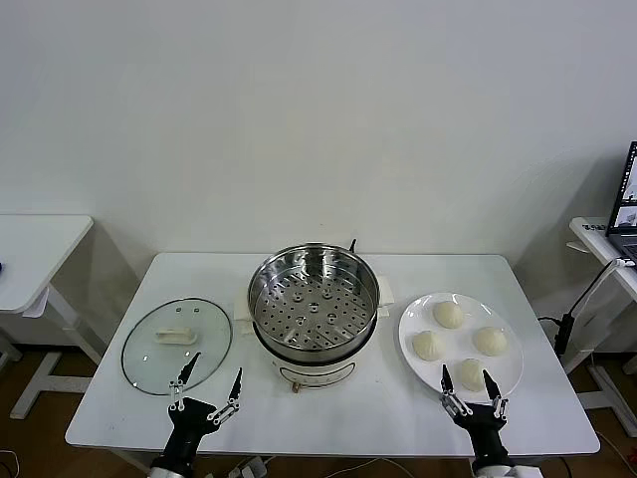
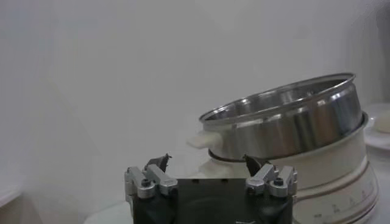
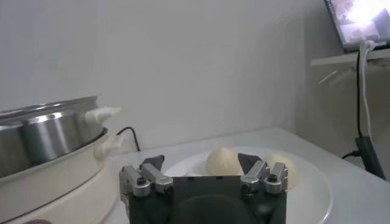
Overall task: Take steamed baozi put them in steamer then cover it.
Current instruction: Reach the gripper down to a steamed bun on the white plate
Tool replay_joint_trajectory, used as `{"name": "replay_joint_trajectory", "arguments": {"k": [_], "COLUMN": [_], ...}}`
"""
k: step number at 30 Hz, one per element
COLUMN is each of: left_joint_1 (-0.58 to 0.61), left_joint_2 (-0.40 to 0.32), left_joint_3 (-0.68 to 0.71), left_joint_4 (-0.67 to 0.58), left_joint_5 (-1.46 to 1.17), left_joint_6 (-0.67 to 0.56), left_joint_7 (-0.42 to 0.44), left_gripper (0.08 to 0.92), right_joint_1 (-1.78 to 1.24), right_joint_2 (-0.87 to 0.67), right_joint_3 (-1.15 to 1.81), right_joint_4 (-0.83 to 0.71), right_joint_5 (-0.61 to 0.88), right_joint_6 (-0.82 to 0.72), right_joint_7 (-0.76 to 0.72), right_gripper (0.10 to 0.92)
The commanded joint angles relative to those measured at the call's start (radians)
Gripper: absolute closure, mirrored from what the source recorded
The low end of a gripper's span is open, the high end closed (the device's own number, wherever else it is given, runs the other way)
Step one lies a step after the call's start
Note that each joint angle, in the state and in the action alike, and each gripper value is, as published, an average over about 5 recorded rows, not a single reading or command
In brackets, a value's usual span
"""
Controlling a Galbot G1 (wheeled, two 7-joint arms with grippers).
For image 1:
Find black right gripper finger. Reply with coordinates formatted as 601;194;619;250
439;363;474;419
481;368;512;419

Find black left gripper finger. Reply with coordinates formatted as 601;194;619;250
206;366;245;424
166;352;203;413

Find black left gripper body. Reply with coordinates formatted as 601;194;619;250
162;395;221;462

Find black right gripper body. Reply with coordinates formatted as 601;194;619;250
451;402;510;465

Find white steamed baozi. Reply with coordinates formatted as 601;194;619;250
472;326;510;359
431;301;466;330
457;358;492;392
411;330;446;363

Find round glass pot lid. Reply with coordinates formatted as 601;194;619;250
120;297;234;397

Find perforated steel steamer basket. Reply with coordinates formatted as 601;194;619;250
247;242;382;354

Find round white plate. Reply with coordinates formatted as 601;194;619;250
397;292;526;403

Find white electric cooker pot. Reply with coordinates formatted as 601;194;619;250
233;277;399;395

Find white desk with laptop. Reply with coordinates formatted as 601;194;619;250
568;216;637;424

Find white side desk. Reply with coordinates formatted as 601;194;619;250
0;213;108;419

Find grey open laptop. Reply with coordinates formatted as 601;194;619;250
605;140;637;263

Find black power adapter with cable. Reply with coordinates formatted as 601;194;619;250
536;309;578;356

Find white laptop cable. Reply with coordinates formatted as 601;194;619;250
571;257;637;320

